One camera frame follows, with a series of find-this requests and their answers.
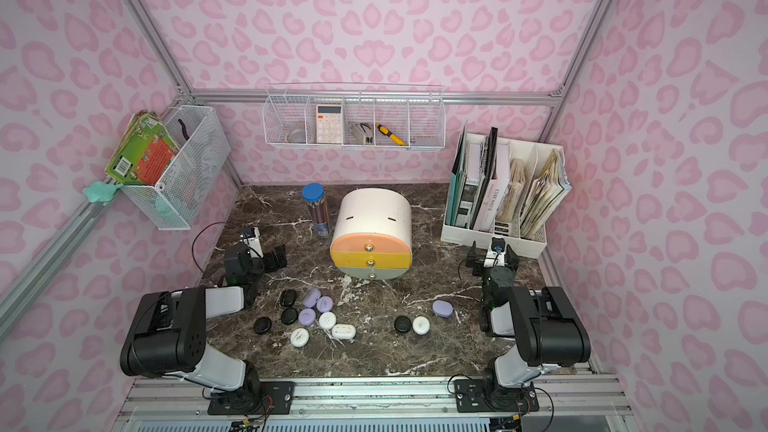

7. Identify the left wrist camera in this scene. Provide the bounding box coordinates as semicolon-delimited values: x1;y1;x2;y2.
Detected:
240;226;263;258

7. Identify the pink white calculator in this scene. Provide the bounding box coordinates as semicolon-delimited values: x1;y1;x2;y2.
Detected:
315;104;343;144

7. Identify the green red booklet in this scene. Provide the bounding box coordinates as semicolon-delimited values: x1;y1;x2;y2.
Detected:
105;110;180;186

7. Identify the orange top drawer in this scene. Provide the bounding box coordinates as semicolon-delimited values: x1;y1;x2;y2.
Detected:
331;233;411;254

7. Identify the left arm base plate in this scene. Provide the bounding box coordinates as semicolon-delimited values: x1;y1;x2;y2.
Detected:
207;381;295;417

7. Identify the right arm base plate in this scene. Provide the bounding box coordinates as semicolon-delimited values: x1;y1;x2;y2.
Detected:
447;376;540;415

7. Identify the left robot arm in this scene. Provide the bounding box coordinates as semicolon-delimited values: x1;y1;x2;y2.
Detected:
119;243;295;417

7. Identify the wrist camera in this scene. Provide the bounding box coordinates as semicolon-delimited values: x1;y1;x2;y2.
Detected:
240;226;263;258
483;236;507;269

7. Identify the clear tape roll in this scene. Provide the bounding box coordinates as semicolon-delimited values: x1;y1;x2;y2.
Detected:
285;127;307;144

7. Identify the mint green wall hook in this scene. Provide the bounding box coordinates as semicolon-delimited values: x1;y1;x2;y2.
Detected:
83;181;123;204

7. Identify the white earphone case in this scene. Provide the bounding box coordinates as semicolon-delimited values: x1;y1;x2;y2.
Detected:
290;327;310;348
318;311;337;331
412;316;431;336
331;324;357;340

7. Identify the black earphone case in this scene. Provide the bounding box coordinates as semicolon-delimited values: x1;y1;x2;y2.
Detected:
393;315;412;334
280;307;299;325
253;316;273;335
279;289;297;308

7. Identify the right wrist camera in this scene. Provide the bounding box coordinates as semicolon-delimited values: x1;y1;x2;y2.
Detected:
483;236;507;269

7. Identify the white drawer cabinet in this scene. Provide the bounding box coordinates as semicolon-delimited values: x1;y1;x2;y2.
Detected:
330;188;413;280

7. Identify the white wire wall shelf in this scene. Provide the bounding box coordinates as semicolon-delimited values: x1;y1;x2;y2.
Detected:
262;84;446;150

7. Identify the purple earphone case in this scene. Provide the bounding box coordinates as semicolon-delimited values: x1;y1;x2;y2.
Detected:
432;300;454;318
302;287;323;308
315;296;334;314
298;308;317;327

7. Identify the white mesh wall basket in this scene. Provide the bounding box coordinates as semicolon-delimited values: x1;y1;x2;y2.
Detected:
122;105;231;230

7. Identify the white file organizer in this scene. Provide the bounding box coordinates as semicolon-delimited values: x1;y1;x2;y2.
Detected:
441;127;572;259

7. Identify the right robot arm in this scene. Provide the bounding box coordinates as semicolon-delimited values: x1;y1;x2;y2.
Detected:
457;238;591;414

